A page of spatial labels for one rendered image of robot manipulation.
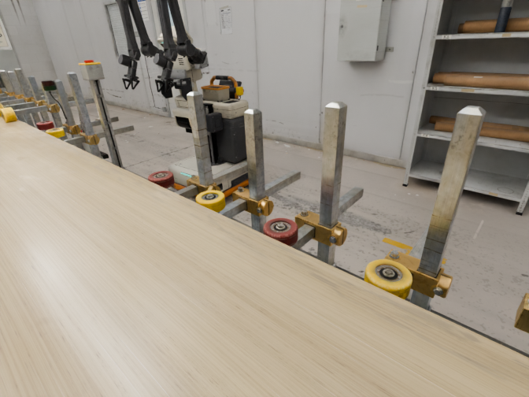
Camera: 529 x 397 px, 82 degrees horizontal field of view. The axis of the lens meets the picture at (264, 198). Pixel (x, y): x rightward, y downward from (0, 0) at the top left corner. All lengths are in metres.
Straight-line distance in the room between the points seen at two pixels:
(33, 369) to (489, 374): 0.61
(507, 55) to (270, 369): 3.05
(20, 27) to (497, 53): 10.60
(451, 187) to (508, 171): 2.77
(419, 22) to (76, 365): 3.31
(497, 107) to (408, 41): 0.96
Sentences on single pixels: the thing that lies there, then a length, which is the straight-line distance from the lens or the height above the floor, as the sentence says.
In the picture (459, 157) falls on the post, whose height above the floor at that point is 1.10.
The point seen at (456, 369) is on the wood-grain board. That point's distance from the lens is 0.52.
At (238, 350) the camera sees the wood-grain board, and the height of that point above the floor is 0.90.
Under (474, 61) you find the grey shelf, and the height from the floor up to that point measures 1.04.
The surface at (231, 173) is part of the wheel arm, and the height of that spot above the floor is 0.81.
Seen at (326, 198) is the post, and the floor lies 0.94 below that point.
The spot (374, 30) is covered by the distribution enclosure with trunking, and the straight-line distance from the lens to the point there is 3.28.
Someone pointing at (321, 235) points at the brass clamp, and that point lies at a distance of 0.82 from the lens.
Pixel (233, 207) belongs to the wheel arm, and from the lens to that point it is 0.92.
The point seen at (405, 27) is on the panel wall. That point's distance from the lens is 3.43.
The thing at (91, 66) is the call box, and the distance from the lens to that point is 1.65.
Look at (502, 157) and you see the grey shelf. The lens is 3.38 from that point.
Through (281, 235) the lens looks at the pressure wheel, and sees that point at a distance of 0.68.
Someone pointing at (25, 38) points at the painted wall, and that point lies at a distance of 11.29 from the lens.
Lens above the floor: 1.29
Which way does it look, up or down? 28 degrees down
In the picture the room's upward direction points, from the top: 2 degrees counter-clockwise
